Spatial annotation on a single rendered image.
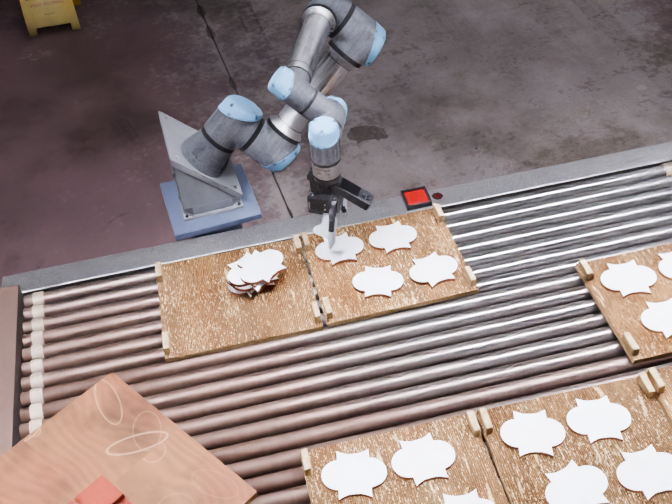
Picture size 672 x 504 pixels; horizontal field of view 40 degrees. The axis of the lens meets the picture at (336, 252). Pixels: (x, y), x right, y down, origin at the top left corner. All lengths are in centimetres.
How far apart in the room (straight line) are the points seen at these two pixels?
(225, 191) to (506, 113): 220
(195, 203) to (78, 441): 95
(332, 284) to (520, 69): 275
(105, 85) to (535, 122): 229
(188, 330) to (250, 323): 16
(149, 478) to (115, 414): 20
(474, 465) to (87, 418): 87
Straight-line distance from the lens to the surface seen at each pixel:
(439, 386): 228
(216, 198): 284
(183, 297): 254
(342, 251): 257
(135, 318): 255
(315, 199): 243
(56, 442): 219
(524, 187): 283
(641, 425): 225
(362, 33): 268
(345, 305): 244
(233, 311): 247
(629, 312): 247
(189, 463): 207
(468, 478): 212
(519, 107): 476
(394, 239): 260
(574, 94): 487
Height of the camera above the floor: 271
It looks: 43 degrees down
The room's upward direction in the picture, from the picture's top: 6 degrees counter-clockwise
